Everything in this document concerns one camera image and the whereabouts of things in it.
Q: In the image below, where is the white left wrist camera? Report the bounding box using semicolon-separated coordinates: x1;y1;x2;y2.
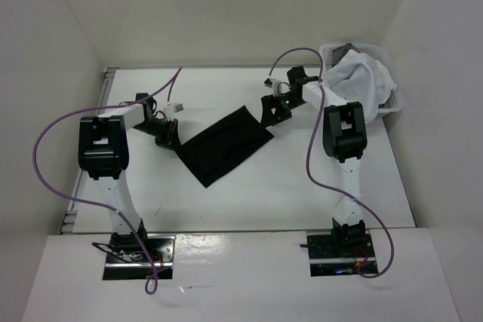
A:
163;103;184;117

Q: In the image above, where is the black skirt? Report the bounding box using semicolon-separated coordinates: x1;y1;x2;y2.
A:
176;106;273;188

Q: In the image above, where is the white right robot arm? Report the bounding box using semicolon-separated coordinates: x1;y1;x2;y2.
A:
261;66;368;257

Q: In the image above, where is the white plastic basket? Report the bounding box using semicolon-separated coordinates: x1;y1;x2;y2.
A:
319;42;405;117

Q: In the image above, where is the white skirt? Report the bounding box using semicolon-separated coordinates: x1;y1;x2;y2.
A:
325;50;397;124

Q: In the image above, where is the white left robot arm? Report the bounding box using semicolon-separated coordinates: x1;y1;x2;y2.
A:
78;94;180;262

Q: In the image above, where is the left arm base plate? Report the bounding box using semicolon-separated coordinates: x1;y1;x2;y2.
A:
91;234;176;281

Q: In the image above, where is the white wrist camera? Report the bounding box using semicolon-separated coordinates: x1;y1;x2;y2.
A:
263;78;291;97
163;103;184;117

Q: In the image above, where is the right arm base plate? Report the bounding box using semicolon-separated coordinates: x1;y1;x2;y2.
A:
300;232;379;277

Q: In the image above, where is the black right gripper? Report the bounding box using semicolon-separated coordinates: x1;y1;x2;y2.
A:
260;93;306;130

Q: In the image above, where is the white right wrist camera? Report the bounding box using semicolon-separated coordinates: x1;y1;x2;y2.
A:
263;78;291;97

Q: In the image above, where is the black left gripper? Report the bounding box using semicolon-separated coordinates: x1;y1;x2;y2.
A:
132;118;183;154

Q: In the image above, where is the dark grey garment in basket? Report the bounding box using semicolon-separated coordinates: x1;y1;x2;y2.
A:
331;43;359;67

